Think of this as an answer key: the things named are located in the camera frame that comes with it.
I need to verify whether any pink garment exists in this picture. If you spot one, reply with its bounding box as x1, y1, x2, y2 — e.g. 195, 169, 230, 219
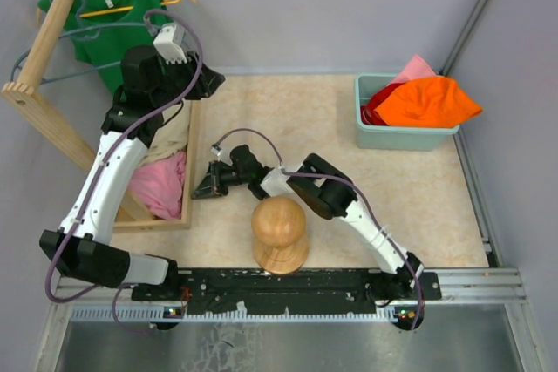
129, 151, 187, 220

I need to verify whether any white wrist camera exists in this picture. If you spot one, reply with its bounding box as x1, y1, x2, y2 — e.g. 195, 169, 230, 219
211, 144, 223, 158
153, 23, 187, 64

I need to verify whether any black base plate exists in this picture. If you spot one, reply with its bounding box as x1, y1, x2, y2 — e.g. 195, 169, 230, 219
132, 268, 441, 315

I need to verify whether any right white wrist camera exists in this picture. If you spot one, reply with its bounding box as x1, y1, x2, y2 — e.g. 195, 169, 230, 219
211, 144, 223, 158

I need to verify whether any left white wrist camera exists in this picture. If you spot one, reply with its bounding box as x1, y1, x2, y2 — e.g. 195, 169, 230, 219
153, 23, 187, 64

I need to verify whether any light blue plastic bin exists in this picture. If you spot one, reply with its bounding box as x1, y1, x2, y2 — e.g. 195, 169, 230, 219
354, 73, 460, 152

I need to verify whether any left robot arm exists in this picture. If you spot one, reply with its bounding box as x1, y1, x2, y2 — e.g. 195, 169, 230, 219
39, 45, 224, 300

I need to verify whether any pink hat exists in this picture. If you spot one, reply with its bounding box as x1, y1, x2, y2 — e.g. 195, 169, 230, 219
391, 54, 437, 84

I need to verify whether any wooden clothes rack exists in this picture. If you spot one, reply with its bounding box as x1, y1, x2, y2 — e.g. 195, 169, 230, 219
2, 0, 201, 233

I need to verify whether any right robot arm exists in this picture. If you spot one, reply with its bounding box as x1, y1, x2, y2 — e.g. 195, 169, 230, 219
191, 145, 425, 300

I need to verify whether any green tank top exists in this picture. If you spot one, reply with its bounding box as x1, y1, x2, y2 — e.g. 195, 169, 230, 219
37, 0, 174, 97

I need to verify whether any red hat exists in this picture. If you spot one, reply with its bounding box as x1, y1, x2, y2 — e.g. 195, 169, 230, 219
360, 82, 406, 125

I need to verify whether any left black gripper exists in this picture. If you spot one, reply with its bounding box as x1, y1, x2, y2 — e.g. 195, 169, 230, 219
151, 50, 226, 110

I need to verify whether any grey clothes hanger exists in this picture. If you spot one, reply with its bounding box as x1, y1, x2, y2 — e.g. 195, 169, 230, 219
10, 0, 146, 85

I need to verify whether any orange bucket hat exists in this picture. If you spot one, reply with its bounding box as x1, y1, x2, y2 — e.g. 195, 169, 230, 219
367, 76, 483, 128

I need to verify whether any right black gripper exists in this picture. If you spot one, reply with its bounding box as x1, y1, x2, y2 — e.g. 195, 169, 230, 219
191, 162, 250, 202

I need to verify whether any aluminium rail frame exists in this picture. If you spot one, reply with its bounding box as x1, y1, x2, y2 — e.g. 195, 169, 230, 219
55, 268, 527, 331

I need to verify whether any wooden hat stand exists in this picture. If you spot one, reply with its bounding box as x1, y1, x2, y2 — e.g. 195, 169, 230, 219
251, 196, 310, 275

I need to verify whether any beige garment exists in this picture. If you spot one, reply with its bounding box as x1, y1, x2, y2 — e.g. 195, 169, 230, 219
140, 100, 191, 166

